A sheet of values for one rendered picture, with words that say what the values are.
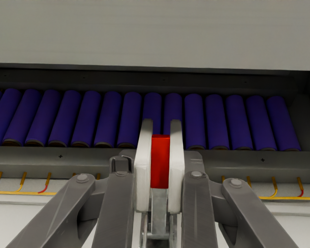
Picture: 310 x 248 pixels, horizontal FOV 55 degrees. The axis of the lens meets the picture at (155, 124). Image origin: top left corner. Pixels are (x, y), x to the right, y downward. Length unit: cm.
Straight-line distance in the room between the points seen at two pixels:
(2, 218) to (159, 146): 14
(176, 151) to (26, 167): 14
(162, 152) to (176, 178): 4
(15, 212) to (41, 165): 4
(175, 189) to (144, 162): 2
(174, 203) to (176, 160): 2
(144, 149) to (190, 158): 3
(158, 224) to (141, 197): 6
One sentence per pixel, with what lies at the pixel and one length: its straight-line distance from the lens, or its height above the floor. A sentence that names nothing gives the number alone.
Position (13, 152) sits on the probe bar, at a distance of 27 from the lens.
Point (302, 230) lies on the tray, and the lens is 27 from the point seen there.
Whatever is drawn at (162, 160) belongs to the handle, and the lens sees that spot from 19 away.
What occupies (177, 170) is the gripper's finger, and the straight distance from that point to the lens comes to 15.
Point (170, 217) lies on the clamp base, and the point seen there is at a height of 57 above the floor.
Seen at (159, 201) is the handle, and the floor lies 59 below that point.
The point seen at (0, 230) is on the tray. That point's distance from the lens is 27.
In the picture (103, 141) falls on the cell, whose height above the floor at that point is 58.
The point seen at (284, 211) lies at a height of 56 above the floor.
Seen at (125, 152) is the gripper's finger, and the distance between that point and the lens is 18.
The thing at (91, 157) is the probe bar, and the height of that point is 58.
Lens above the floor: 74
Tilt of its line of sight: 33 degrees down
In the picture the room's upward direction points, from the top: 1 degrees clockwise
